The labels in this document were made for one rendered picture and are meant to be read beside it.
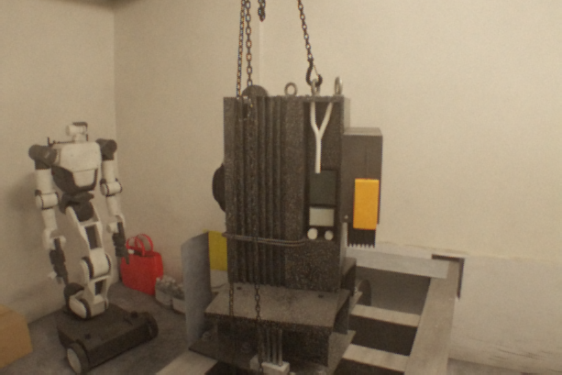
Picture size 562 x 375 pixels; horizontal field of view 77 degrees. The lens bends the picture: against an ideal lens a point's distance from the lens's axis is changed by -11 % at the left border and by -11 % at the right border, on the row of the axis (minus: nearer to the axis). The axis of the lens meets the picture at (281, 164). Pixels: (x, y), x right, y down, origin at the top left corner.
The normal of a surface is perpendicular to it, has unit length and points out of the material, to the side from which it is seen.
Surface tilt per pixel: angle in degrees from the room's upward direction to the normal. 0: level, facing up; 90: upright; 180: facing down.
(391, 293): 90
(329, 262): 90
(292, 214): 90
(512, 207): 90
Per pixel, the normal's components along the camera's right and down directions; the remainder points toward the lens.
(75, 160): 0.82, 0.08
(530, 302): -0.44, 0.14
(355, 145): -0.22, 0.14
